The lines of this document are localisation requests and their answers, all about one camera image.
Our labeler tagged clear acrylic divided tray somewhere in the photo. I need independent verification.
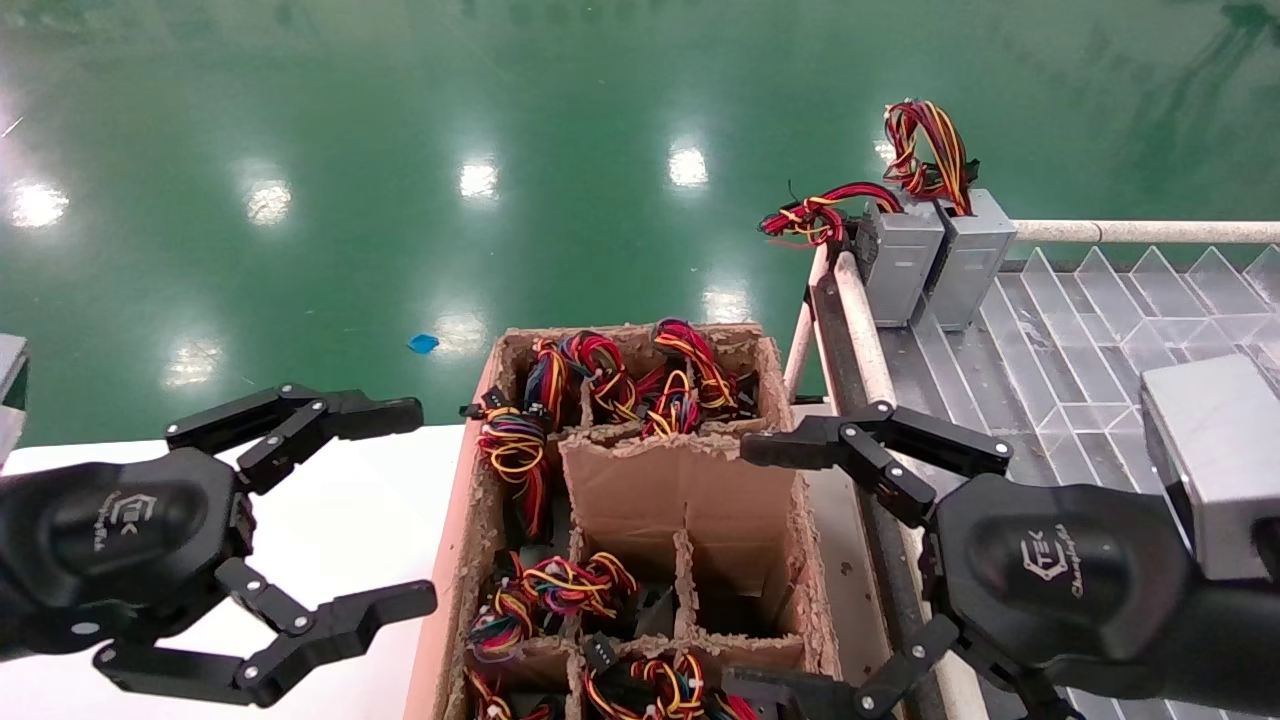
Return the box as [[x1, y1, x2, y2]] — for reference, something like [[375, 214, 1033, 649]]
[[905, 245, 1280, 720]]

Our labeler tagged grey wrist camera housing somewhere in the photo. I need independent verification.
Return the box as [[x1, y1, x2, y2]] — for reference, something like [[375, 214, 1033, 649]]
[[1140, 353, 1280, 583]]

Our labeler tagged grey power supply with wires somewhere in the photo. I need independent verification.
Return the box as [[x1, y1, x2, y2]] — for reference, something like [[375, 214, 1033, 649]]
[[882, 100, 1018, 333], [468, 580, 546, 663], [465, 672, 563, 720], [460, 385, 553, 541], [565, 332, 641, 421], [522, 338, 571, 421], [520, 550, 641, 619], [640, 318, 758, 439], [582, 635, 721, 720], [758, 180, 946, 328]]

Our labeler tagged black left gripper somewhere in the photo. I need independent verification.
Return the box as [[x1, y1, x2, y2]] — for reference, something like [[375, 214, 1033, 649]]
[[0, 383, 439, 709]]

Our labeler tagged torn cardboard box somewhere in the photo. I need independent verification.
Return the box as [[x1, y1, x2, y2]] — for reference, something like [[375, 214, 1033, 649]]
[[405, 320, 846, 720]]

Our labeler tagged grey box edge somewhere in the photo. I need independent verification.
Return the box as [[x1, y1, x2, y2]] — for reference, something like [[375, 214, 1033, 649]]
[[0, 333, 29, 463]]

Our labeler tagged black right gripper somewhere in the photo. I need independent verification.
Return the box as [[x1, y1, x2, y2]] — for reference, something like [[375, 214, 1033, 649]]
[[720, 400, 1201, 720]]

